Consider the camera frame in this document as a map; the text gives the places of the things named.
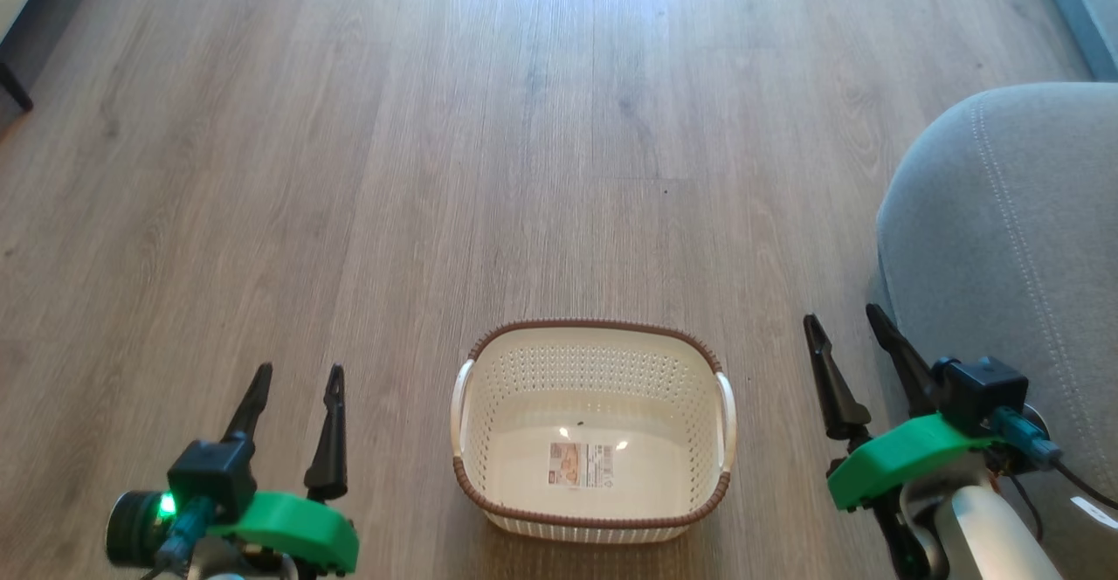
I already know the printed basket sticker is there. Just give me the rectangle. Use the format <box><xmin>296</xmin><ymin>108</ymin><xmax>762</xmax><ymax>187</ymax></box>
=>
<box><xmin>548</xmin><ymin>441</ymin><xmax>615</xmax><ymax>490</ymax></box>

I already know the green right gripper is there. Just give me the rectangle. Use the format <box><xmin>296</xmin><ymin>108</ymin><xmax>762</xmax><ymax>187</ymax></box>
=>
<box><xmin>803</xmin><ymin>303</ymin><xmax>997</xmax><ymax>512</ymax></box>

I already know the black furniture leg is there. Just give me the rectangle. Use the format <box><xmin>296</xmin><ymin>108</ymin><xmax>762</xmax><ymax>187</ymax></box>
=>
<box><xmin>0</xmin><ymin>60</ymin><xmax>35</xmax><ymax>114</ymax></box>

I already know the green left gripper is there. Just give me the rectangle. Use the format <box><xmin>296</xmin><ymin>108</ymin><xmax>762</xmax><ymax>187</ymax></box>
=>
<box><xmin>208</xmin><ymin>362</ymin><xmax>361</xmax><ymax>577</ymax></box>

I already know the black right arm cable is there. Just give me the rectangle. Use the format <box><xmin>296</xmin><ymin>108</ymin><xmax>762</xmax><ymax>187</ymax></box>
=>
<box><xmin>1004</xmin><ymin>459</ymin><xmax>1118</xmax><ymax>546</ymax></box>

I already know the cream plastic basket brown rim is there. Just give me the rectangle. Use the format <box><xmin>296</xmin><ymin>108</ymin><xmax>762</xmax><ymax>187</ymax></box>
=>
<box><xmin>451</xmin><ymin>319</ymin><xmax>737</xmax><ymax>545</ymax></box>

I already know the grey fabric sofa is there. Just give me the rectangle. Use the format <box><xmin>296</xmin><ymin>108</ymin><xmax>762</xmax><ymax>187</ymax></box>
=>
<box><xmin>875</xmin><ymin>82</ymin><xmax>1118</xmax><ymax>580</ymax></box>

